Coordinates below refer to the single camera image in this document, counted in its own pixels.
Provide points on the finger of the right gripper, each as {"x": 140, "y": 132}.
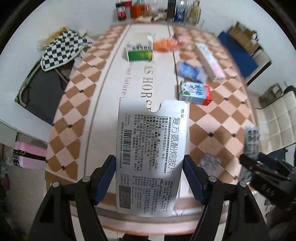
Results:
{"x": 249, "y": 163}

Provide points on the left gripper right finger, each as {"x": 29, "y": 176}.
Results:
{"x": 244, "y": 218}

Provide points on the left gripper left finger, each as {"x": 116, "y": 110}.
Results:
{"x": 53, "y": 220}

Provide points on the dark blister pack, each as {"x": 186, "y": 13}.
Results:
{"x": 251, "y": 149}

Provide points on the silver blister pack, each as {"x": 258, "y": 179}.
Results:
{"x": 211, "y": 164}

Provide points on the silver medicine box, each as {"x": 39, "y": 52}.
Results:
{"x": 149, "y": 156}

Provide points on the blue red milk carton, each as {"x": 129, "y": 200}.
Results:
{"x": 194, "y": 93}

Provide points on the white pink toothpaste box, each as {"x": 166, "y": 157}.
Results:
{"x": 210, "y": 63}

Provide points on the blue wrapper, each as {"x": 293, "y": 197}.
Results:
{"x": 192, "y": 73}

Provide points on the orange snack wrapper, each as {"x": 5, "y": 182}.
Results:
{"x": 165, "y": 45}

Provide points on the green white medicine box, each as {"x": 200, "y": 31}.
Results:
{"x": 140, "y": 47}

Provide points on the white padded chair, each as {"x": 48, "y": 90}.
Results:
{"x": 276, "y": 123}

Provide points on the pink suitcase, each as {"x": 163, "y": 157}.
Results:
{"x": 29, "y": 156}

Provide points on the blue board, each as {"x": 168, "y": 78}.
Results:
{"x": 243, "y": 60}

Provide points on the cardboard box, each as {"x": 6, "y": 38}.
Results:
{"x": 247, "y": 38}

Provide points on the black white checkered cloth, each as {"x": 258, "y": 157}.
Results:
{"x": 63, "y": 49}

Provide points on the clear glass bottle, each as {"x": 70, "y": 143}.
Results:
{"x": 194, "y": 13}

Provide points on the blue water bottle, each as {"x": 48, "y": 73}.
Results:
{"x": 181, "y": 7}

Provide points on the black bottle box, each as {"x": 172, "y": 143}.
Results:
{"x": 171, "y": 10}

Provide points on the orange box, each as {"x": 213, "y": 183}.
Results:
{"x": 137, "y": 11}

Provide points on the cola bottle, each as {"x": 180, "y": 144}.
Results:
{"x": 120, "y": 10}

